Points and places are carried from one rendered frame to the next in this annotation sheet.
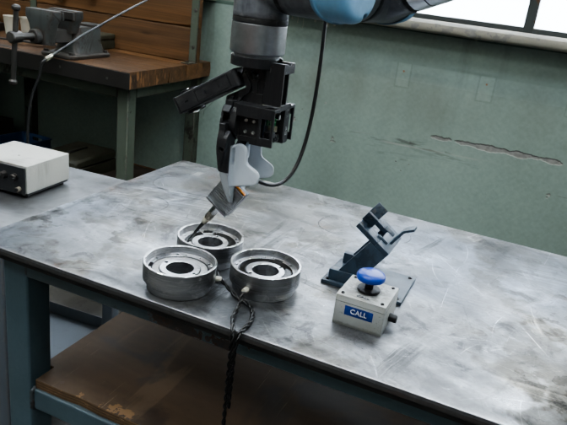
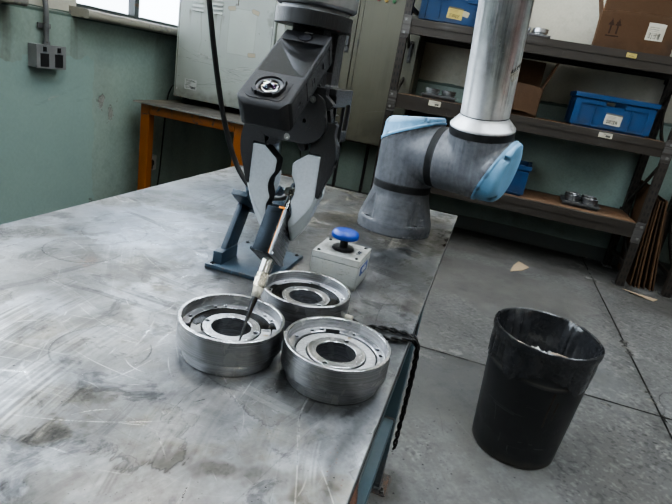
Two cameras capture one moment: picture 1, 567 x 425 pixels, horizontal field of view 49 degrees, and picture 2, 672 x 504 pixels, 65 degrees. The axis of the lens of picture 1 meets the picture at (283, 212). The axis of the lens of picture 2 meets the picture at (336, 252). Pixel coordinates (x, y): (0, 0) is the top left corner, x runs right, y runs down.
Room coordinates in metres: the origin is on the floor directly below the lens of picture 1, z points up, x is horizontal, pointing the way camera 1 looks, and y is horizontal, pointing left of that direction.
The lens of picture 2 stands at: (0.89, 0.59, 1.09)
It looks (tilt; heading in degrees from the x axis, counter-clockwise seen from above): 19 degrees down; 262
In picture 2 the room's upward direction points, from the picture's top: 10 degrees clockwise
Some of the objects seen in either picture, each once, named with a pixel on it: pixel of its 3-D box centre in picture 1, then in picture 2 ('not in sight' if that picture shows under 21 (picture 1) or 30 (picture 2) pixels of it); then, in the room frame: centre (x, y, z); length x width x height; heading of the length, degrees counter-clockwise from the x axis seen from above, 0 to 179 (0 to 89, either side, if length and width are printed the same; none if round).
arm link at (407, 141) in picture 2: not in sight; (413, 148); (0.63, -0.44, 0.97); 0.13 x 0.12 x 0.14; 141
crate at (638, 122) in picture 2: not in sight; (608, 113); (-1.33, -3.02, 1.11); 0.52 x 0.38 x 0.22; 158
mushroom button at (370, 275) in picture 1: (369, 287); (343, 245); (0.78, -0.13, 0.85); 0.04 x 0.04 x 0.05
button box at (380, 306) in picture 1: (369, 304); (341, 261); (0.78, -0.14, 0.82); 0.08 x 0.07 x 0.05; 68
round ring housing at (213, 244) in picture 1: (209, 246); (230, 334); (0.92, 0.11, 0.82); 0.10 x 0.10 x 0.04
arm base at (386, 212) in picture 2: not in sight; (397, 204); (0.64, -0.45, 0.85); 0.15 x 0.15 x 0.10
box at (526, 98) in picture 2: not in sight; (513, 84); (-0.71, -3.25, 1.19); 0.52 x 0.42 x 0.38; 158
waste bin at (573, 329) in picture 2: not in sight; (529, 388); (-0.02, -0.83, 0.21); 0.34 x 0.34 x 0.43
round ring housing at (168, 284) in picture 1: (179, 272); (334, 359); (0.81, 0.14, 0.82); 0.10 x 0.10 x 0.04
